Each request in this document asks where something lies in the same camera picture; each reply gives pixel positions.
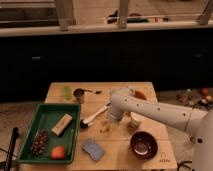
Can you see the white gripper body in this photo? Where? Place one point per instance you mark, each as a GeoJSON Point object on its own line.
{"type": "Point", "coordinates": [113, 118]}

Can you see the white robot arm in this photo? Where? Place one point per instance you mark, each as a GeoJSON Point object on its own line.
{"type": "Point", "coordinates": [195, 122]}

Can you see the green plastic tray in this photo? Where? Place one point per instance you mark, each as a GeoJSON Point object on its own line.
{"type": "Point", "coordinates": [45, 117]}

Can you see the orange bowl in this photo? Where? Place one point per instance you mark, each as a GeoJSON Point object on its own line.
{"type": "Point", "coordinates": [138, 94]}

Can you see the dark brown bowl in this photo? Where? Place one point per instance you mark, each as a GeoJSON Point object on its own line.
{"type": "Point", "coordinates": [143, 145]}

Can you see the blue sponge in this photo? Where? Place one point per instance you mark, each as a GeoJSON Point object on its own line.
{"type": "Point", "coordinates": [94, 150]}

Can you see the metal cup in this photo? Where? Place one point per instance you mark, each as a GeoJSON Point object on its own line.
{"type": "Point", "coordinates": [79, 95]}

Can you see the wooden block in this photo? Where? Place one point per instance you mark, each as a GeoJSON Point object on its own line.
{"type": "Point", "coordinates": [61, 124]}

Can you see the green plastic cup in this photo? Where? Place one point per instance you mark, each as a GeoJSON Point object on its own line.
{"type": "Point", "coordinates": [66, 92]}

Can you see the red orange fruit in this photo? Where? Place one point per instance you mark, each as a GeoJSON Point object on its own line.
{"type": "Point", "coordinates": [58, 153]}

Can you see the dark grape bunch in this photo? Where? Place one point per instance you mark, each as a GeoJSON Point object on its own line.
{"type": "Point", "coordinates": [38, 145]}

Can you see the black stand pole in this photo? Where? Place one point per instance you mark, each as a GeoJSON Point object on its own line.
{"type": "Point", "coordinates": [11, 148]}

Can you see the white handled spatula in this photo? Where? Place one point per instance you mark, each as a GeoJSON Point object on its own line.
{"type": "Point", "coordinates": [87, 122]}

